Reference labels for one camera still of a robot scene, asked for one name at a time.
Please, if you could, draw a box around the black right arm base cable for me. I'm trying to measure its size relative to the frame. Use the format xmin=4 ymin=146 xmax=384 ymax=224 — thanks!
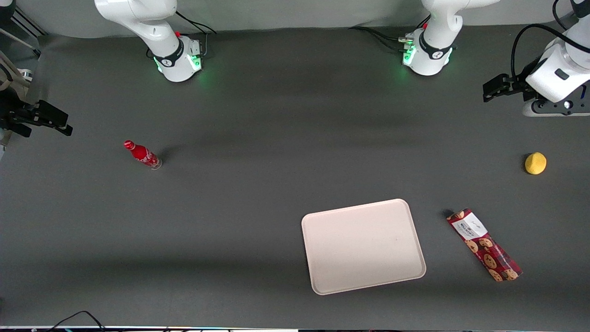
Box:
xmin=147 ymin=11 xmax=218 ymax=59

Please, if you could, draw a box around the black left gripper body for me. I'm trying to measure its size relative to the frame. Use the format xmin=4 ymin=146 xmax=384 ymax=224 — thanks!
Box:
xmin=509 ymin=62 xmax=543 ymax=102

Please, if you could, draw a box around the yellow lemon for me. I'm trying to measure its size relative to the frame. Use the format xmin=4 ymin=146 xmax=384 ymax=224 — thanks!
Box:
xmin=525 ymin=152 xmax=548 ymax=175

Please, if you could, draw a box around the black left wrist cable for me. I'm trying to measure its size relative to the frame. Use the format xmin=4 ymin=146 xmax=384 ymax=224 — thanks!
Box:
xmin=510 ymin=23 xmax=590 ymax=80

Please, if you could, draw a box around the black left arm base cable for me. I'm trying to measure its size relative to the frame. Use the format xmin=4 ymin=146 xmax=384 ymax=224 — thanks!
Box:
xmin=348 ymin=15 xmax=431 ymax=52

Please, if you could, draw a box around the black cable at table edge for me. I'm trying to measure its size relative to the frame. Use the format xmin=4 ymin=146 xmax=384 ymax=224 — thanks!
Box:
xmin=45 ymin=310 xmax=107 ymax=332

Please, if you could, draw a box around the beige plastic tray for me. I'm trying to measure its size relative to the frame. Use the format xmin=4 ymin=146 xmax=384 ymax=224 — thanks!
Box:
xmin=301 ymin=198 xmax=427 ymax=296

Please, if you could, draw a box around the black arm base cable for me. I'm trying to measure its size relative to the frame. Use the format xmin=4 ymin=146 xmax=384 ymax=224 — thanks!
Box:
xmin=147 ymin=11 xmax=218 ymax=59
xmin=348 ymin=15 xmax=431 ymax=52

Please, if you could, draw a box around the red tartan cookie box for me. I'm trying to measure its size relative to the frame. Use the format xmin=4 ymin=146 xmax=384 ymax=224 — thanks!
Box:
xmin=446 ymin=208 xmax=524 ymax=282

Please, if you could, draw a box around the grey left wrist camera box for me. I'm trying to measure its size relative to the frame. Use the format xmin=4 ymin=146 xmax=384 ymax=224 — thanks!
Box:
xmin=522 ymin=98 xmax=590 ymax=117

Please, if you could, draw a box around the red cola bottle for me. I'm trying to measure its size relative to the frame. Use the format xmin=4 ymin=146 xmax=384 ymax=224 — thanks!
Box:
xmin=123 ymin=140 xmax=163 ymax=170

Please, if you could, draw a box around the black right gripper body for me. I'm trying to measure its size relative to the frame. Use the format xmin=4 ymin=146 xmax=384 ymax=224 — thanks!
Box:
xmin=0 ymin=102 xmax=37 ymax=138

